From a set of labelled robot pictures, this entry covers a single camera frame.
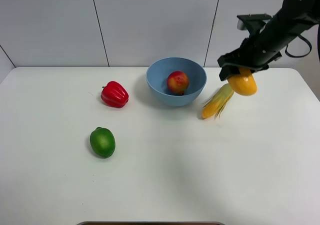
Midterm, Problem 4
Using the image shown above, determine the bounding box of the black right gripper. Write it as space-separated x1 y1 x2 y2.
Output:
217 15 300 81

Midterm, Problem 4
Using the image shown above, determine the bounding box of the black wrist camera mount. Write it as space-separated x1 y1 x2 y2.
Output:
236 13 272 37

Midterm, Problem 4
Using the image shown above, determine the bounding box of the corn cob with husk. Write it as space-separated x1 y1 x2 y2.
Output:
201 83 234 119

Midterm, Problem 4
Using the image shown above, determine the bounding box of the green lime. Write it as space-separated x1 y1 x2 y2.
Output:
89 127 116 159

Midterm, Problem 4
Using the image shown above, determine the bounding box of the yellow mango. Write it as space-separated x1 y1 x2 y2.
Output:
227 67 258 96

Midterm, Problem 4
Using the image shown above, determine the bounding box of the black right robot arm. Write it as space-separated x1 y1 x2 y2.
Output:
217 0 320 81

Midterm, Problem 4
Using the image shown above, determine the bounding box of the red bell pepper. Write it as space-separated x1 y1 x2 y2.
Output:
100 81 129 108

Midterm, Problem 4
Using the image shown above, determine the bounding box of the red pomegranate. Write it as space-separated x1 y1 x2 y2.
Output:
166 71 189 95

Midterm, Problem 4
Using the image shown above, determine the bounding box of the blue plastic bowl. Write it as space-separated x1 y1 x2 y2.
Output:
146 57 207 107

